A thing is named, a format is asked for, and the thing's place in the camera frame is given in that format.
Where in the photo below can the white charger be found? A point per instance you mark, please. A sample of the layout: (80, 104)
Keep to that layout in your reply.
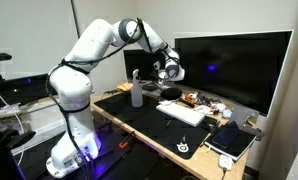
(225, 162)

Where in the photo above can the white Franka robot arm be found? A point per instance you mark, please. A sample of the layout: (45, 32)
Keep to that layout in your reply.
(72, 86)

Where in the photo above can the black desk mat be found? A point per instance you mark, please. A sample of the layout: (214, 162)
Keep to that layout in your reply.
(149, 126)

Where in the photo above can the white paper stack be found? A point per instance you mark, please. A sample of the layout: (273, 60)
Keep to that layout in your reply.
(162, 90)

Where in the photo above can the small black computer monitor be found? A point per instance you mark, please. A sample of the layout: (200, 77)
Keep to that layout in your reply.
(139, 63)

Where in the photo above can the grey metal stand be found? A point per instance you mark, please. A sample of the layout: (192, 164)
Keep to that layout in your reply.
(244, 115)

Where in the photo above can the white printed packet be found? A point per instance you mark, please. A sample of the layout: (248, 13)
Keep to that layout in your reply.
(202, 109)

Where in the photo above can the black notebook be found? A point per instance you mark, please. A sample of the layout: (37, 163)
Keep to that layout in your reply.
(242, 146)

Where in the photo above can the small orange gadget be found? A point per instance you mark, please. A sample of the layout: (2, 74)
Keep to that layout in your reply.
(190, 98)

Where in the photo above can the wide black computer monitor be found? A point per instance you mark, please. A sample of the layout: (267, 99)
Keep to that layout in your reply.
(232, 66)

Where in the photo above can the white crumpled tissue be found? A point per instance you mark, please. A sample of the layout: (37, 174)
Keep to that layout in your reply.
(219, 107)

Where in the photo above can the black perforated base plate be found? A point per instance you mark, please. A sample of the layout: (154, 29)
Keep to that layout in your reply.
(39, 156)

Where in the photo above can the white keyboard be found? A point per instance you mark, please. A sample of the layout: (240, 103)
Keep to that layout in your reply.
(180, 113)

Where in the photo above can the black computer mouse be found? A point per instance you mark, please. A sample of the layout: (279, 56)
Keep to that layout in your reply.
(210, 125)

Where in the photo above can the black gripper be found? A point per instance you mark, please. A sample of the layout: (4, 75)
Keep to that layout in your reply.
(163, 70)

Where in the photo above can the white spray bottle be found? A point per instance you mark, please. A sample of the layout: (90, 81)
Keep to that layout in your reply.
(136, 96)

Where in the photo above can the dark smartphone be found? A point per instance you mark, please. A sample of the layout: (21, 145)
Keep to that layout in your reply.
(225, 135)

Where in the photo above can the black glossy panel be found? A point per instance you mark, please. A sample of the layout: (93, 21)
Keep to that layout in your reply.
(19, 91)

